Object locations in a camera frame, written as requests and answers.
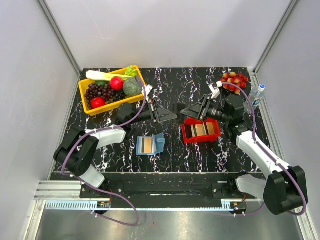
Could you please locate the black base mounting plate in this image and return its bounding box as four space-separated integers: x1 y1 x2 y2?
79 172 258 201

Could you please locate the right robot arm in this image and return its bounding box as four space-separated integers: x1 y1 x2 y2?
180 94 308 216

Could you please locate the yellow plastic tray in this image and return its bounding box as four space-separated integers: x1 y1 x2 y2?
78 65 145 117

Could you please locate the white green leek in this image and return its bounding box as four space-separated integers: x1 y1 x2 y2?
85 65 138 82

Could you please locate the lychee fruit cluster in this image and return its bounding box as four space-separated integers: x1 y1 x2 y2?
220 71 249 95

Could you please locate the stack of credit cards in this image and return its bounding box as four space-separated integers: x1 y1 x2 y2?
190 122 215 137

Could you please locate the dark blue grape bunch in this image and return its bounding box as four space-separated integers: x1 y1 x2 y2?
113 90 127 102

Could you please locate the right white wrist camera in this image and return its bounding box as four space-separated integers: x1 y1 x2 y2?
208 81 222 99

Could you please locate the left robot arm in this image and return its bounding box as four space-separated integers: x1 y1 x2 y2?
53 99 178 198

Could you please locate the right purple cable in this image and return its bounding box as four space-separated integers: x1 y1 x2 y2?
218 81 308 217

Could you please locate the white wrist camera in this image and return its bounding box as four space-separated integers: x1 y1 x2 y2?
208 81 222 99
141 84 153 101

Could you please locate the clear water bottle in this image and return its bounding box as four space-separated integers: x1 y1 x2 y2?
244 84 266 114

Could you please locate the purple grape bunch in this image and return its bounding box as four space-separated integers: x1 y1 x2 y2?
84 83 116 103

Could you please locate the red apple lower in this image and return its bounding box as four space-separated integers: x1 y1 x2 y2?
90 97 106 109

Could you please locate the green lime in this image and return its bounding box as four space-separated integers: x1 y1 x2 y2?
95 80 109 87

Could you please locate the red apple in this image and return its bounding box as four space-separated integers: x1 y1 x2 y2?
90 97 106 109
109 76 125 91

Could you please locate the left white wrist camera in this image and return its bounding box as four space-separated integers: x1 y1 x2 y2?
141 84 153 101

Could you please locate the green cantaloupe melon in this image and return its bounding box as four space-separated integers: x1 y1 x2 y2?
122 77 143 97

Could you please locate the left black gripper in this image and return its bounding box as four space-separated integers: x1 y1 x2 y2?
129 98 178 125

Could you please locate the red plastic bin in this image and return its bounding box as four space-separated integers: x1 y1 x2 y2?
181 117 221 144

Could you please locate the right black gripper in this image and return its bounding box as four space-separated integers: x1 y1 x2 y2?
180 94 230 124

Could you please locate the red apple upper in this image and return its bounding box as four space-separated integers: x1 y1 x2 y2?
109 76 125 91

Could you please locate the blue card holder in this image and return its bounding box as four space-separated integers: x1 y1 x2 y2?
136 133 166 156

